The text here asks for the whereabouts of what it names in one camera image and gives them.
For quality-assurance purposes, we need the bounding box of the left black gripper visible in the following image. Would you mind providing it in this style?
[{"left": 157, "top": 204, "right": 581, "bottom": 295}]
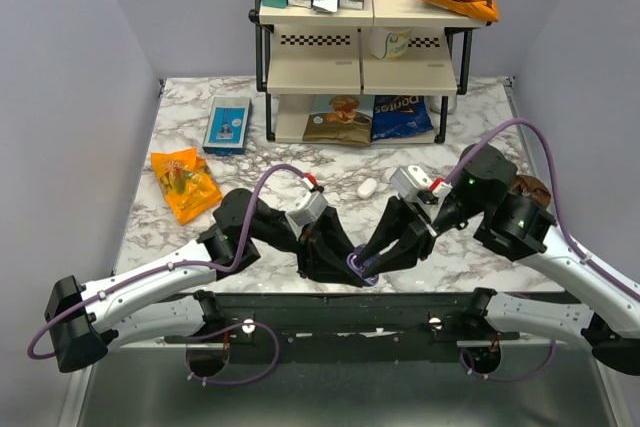
[{"left": 253, "top": 206, "right": 368, "bottom": 290}]

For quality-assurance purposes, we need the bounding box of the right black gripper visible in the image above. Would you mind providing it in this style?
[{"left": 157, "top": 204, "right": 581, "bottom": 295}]
[{"left": 351, "top": 187, "right": 488, "bottom": 277}]

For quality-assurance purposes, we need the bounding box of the lavender earbud charging case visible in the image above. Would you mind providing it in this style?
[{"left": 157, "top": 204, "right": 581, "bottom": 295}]
[{"left": 346, "top": 244, "right": 380, "bottom": 287}]

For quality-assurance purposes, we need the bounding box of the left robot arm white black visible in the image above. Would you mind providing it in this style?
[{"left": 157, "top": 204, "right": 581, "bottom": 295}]
[{"left": 44, "top": 188, "right": 377, "bottom": 373}]

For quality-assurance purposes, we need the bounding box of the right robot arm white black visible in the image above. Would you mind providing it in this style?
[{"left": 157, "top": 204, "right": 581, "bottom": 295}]
[{"left": 346, "top": 145, "right": 639, "bottom": 376}]

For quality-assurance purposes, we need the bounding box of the blue Doritos bag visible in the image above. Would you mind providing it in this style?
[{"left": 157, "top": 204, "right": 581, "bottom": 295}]
[{"left": 371, "top": 95, "right": 434, "bottom": 141}]

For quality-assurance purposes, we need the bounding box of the gold brown snack bag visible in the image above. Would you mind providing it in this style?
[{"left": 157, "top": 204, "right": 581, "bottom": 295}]
[{"left": 302, "top": 94, "right": 375, "bottom": 146}]

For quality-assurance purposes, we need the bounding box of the blue razor box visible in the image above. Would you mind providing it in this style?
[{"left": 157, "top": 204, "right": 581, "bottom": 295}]
[{"left": 202, "top": 96, "right": 252, "bottom": 156}]

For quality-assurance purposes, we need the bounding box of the orange candy bag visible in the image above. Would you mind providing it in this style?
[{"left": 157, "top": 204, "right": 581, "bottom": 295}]
[{"left": 150, "top": 148, "right": 223, "bottom": 225}]

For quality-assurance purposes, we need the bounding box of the beige black shelf rack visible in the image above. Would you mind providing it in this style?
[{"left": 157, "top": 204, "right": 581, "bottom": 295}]
[{"left": 248, "top": 0, "right": 485, "bottom": 143}]

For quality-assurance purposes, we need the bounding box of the white yogurt cup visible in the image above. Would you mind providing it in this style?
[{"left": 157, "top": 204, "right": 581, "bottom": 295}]
[{"left": 368, "top": 27, "right": 412, "bottom": 61}]

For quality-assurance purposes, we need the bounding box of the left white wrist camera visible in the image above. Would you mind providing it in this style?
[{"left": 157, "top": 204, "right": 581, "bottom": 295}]
[{"left": 285, "top": 173, "right": 328, "bottom": 229}]

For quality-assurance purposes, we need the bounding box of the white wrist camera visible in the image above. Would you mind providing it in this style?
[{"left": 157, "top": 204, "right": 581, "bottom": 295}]
[
  {"left": 390, "top": 165, "right": 452, "bottom": 206},
  {"left": 285, "top": 173, "right": 328, "bottom": 229}
]

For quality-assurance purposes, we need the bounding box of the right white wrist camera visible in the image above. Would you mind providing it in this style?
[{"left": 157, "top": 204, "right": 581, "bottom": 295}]
[{"left": 390, "top": 165, "right": 452, "bottom": 206}]

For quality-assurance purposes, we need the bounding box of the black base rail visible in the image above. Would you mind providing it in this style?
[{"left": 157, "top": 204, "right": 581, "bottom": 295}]
[{"left": 187, "top": 289, "right": 497, "bottom": 365}]

